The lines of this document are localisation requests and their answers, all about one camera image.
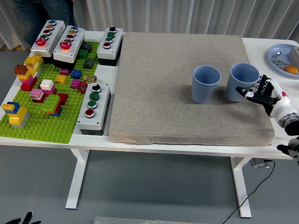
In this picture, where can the magenta toy brick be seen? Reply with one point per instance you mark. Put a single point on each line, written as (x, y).
(64, 71)

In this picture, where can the red toy brick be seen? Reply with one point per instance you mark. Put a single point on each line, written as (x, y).
(63, 98)

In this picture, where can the grey metal block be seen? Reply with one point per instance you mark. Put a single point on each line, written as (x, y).
(294, 56)

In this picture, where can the small orange fruit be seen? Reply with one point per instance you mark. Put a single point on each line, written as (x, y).
(291, 69)

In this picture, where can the yellow blue grey brick stack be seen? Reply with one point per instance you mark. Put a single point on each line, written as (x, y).
(17, 116)

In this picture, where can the white curtain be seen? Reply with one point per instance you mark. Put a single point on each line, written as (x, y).
(163, 14)

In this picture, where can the green brick baseplate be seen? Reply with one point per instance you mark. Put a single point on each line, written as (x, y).
(46, 130)

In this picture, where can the light blue plate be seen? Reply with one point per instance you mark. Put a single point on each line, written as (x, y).
(280, 47)

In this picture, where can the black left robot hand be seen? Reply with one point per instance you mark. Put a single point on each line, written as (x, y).
(29, 218)

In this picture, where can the blue ribbed plastic cup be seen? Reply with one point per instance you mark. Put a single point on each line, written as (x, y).
(202, 93)
(236, 91)

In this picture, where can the white pink brick stack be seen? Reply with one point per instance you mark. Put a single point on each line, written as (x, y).
(46, 84)

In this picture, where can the yellow white brick stack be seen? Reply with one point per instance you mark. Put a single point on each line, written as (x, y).
(33, 61)

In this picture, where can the grey sloped brick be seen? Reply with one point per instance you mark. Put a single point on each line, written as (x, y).
(88, 63)

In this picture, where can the brown yellow red brick stack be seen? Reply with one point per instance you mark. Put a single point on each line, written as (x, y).
(21, 69)

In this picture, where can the green orange blue brick stack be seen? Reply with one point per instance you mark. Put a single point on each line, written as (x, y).
(51, 101)

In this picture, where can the blue toy brick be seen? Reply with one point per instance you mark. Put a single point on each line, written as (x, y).
(76, 73)

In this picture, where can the five-button control box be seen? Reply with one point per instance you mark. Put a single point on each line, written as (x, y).
(77, 39)
(57, 30)

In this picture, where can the pink toy brick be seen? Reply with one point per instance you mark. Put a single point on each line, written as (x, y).
(75, 83)

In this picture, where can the pink red brick stack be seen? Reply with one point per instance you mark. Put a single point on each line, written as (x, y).
(36, 93)

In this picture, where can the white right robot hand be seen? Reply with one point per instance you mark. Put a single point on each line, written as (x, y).
(273, 100)

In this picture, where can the white table leg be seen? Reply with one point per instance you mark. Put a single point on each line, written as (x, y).
(77, 177)
(241, 186)

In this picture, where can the person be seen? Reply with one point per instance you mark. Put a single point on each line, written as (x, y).
(35, 14)

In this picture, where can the dark green toy brick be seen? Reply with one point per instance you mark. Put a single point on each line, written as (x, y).
(83, 53)

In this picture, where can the yellow toy brick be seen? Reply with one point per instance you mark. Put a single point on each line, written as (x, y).
(61, 79)

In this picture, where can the dark grey curved brick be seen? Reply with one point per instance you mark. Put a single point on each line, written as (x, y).
(87, 46)

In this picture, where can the grey-brown mat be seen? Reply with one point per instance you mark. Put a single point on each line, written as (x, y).
(151, 93)

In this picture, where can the four-button control box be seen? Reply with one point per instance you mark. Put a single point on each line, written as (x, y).
(115, 44)
(102, 105)

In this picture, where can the grey power adapter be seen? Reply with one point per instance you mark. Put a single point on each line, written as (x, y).
(258, 163)

